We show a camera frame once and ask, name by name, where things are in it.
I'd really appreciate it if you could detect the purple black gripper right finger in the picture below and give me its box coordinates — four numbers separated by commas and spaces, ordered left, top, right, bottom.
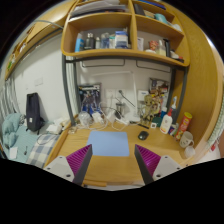
134, 145, 182, 184

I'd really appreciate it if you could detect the white mug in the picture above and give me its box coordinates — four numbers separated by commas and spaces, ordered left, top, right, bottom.
179, 131, 194, 148

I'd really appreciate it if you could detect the plaid blanket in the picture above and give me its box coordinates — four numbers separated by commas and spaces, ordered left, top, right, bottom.
27, 134, 59, 168

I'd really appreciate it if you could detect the blue bottle on shelf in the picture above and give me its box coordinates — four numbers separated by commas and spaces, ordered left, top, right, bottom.
75, 33, 84, 52

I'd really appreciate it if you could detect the robot figure box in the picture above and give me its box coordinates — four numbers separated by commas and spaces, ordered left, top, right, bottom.
78, 83, 101, 115

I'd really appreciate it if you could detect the black computer mouse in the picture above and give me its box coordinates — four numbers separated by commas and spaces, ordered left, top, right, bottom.
138, 131, 149, 140

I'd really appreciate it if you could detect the wooden shelf unit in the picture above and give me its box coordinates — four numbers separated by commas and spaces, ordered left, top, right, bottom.
61, 0, 190, 67

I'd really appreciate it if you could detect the blue spray bottle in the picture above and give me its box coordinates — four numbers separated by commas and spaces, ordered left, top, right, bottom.
171, 96, 177, 124

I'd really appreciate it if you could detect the white blue box on shelf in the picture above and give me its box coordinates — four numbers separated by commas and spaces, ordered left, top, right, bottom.
115, 31, 128, 48

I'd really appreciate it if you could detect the blue mouse pad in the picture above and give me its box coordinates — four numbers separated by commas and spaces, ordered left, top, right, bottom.
87, 131, 129, 157

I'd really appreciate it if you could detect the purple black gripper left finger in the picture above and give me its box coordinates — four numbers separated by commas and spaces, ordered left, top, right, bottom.
44, 145, 92, 186

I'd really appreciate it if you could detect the yellow red snack can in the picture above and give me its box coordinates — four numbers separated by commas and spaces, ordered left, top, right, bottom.
175, 112, 192, 141

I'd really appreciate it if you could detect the black backpack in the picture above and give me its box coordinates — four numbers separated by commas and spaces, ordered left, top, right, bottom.
26, 93, 45, 133

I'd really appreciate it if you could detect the groot figurine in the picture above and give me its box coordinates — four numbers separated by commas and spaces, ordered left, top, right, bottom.
141, 95, 157, 125

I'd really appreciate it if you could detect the white lotion bottle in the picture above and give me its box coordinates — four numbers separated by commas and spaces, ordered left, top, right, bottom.
160, 111, 173, 134

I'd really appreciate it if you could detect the teal pillow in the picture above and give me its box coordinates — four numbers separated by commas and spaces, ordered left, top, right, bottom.
2, 113, 21, 147

